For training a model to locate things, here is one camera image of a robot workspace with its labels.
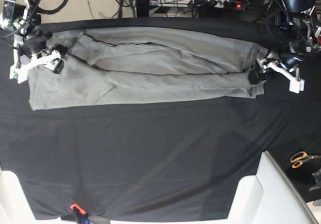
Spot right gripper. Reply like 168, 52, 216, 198
9, 32, 67, 84

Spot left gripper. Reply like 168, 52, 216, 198
248, 51, 305, 93

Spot grey T-shirt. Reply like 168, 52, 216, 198
28, 27, 268, 110

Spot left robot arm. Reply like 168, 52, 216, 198
248, 0, 320, 93

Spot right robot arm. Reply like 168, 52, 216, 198
1, 0, 68, 84

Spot white power strip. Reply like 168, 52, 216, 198
149, 0, 249, 10

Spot black metal stand pole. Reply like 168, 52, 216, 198
135, 0, 150, 18

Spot black tool right edge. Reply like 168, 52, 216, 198
309, 169, 321, 191

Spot black table cloth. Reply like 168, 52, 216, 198
1, 18, 320, 222

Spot white chair right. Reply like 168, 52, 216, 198
227, 151, 318, 223

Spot white chair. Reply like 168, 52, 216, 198
227, 151, 318, 223
1, 169, 35, 223

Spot white chair left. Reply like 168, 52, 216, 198
1, 169, 35, 223

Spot red blue clamp bottom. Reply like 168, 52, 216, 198
70, 203, 91, 224

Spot orange handled scissors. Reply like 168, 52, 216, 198
290, 151, 320, 169

